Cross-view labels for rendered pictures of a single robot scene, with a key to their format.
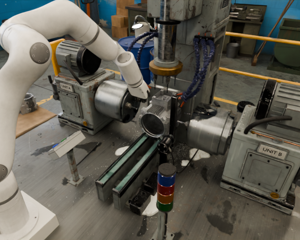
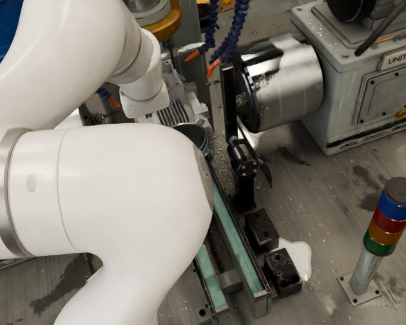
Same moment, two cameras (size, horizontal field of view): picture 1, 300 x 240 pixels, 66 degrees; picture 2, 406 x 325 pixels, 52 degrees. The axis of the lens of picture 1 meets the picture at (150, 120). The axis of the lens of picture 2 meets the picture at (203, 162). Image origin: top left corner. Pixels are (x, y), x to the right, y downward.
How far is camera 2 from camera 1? 65 cm
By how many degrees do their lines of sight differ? 34
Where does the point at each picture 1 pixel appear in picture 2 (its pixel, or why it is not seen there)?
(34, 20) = (35, 98)
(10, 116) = not seen: outside the picture
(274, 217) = not seen: outside the picture
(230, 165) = (338, 117)
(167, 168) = (402, 188)
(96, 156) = not seen: hidden behind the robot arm
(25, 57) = (204, 222)
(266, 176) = (394, 96)
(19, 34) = (131, 173)
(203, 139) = (289, 106)
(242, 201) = (367, 152)
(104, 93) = not seen: hidden behind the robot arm
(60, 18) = (111, 37)
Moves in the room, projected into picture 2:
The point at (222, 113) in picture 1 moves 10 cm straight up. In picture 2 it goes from (289, 46) to (292, 11)
